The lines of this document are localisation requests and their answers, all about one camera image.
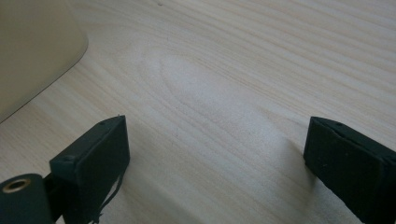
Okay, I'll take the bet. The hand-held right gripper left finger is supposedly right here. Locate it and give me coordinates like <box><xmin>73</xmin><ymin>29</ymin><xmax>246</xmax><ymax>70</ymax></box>
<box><xmin>49</xmin><ymin>114</ymin><xmax>132</xmax><ymax>224</ymax></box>

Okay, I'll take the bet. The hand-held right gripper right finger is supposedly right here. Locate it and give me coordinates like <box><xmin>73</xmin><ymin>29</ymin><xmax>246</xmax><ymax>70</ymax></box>
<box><xmin>303</xmin><ymin>116</ymin><xmax>396</xmax><ymax>224</ymax></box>

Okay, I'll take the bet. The white square plastic bin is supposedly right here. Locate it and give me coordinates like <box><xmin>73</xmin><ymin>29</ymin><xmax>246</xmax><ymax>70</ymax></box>
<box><xmin>0</xmin><ymin>0</ymin><xmax>90</xmax><ymax>124</ymax></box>

